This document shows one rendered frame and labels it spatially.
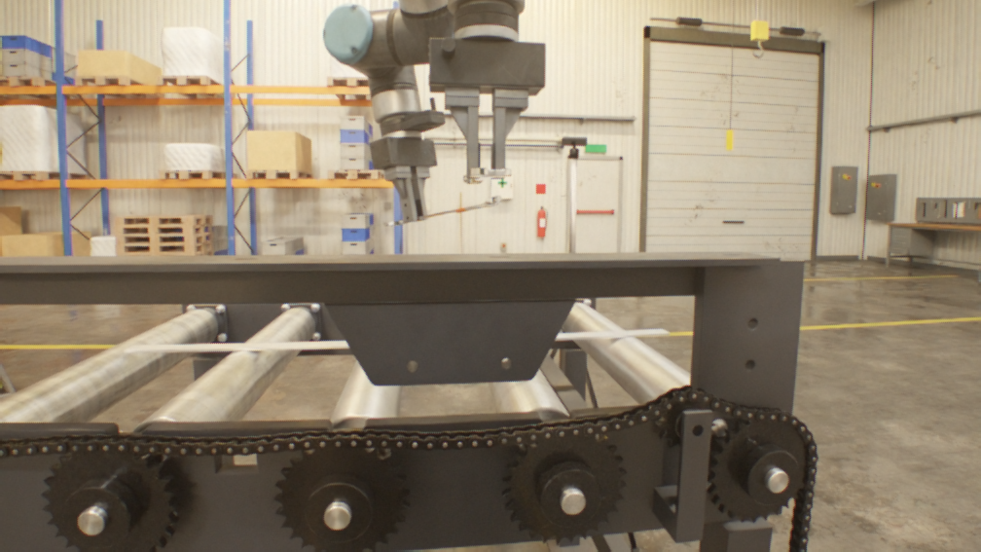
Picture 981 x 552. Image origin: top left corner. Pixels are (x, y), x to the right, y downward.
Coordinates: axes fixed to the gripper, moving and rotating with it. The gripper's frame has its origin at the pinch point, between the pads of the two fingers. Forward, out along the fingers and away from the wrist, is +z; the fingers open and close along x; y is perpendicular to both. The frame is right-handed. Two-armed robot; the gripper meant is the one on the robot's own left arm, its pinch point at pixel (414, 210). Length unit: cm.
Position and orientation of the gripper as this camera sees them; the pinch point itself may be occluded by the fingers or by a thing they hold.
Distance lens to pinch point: 93.5
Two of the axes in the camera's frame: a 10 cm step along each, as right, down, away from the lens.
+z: 1.6, 9.9, 0.3
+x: -5.3, 1.2, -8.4
